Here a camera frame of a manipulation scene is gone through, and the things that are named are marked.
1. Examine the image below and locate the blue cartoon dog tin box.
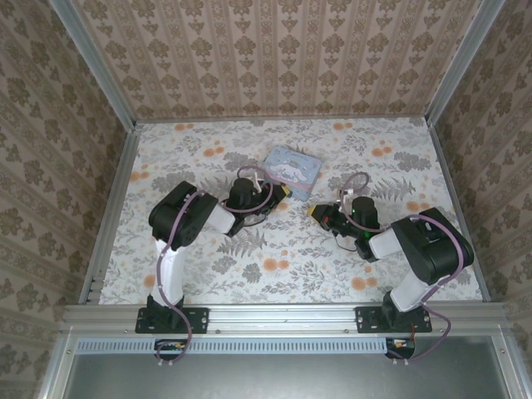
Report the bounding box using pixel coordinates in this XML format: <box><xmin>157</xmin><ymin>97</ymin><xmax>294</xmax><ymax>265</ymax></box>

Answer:
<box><xmin>264</xmin><ymin>144</ymin><xmax>324</xmax><ymax>202</ymax></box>

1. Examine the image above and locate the floral table cover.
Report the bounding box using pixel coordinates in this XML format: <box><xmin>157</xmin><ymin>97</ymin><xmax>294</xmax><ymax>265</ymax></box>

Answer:
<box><xmin>101</xmin><ymin>118</ymin><xmax>485</xmax><ymax>307</ymax></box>

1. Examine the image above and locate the right black connector board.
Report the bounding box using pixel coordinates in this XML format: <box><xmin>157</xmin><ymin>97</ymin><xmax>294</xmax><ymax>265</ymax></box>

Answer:
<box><xmin>385</xmin><ymin>337</ymin><xmax>416</xmax><ymax>359</ymax></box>

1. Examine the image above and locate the black connector board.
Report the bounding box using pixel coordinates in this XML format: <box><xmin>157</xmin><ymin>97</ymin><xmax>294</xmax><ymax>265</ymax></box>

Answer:
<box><xmin>154</xmin><ymin>338</ymin><xmax>192</xmax><ymax>361</ymax></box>
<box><xmin>385</xmin><ymin>337</ymin><xmax>416</xmax><ymax>359</ymax></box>

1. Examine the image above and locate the left black connector board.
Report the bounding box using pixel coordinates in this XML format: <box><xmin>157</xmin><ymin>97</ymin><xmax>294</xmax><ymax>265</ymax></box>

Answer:
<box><xmin>154</xmin><ymin>338</ymin><xmax>192</xmax><ymax>361</ymax></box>

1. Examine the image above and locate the grey metal panel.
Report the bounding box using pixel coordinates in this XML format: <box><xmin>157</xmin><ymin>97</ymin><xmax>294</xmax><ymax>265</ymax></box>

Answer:
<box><xmin>62</xmin><ymin>352</ymin><xmax>506</xmax><ymax>399</ymax></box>

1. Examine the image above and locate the aluminium side rail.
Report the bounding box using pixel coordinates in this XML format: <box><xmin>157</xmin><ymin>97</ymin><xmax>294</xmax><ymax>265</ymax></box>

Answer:
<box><xmin>78</xmin><ymin>122</ymin><xmax>142</xmax><ymax>307</ymax></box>
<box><xmin>426</xmin><ymin>118</ymin><xmax>495</xmax><ymax>303</ymax></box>

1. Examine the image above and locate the long aluminium mounting rail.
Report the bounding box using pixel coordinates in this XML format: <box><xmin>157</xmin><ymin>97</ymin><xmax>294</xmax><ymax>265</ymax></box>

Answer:
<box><xmin>62</xmin><ymin>303</ymin><xmax>516</xmax><ymax>336</ymax></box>

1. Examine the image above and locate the grey slotted cable duct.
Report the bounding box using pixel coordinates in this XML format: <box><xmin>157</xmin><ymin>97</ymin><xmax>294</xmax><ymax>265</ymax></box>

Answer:
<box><xmin>76</xmin><ymin>337</ymin><xmax>416</xmax><ymax>355</ymax></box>

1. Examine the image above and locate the aluminium frame post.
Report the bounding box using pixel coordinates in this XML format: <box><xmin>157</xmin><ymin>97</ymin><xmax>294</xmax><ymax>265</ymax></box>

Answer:
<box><xmin>48</xmin><ymin>0</ymin><xmax>137</xmax><ymax>127</ymax></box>
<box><xmin>426</xmin><ymin>0</ymin><xmax>507</xmax><ymax>122</ymax></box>

